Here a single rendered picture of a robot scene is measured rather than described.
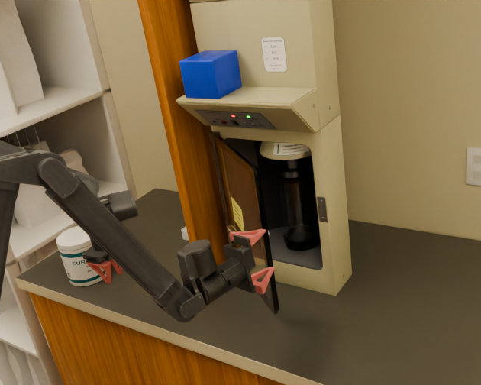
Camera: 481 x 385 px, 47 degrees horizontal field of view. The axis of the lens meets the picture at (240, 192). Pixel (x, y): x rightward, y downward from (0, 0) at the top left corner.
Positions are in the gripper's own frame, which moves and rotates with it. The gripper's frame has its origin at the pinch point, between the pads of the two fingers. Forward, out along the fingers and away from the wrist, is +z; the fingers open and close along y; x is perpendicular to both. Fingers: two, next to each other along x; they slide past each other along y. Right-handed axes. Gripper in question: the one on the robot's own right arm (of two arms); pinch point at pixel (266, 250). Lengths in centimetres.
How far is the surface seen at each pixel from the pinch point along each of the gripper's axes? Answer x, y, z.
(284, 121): -0.4, 26.2, 13.4
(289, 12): -2, 48, 20
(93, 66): 118, 41, 33
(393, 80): 4, 22, 64
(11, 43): 132, 56, 11
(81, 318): 71, -29, -21
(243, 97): 7.3, 32.9, 9.7
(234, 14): 12, 50, 17
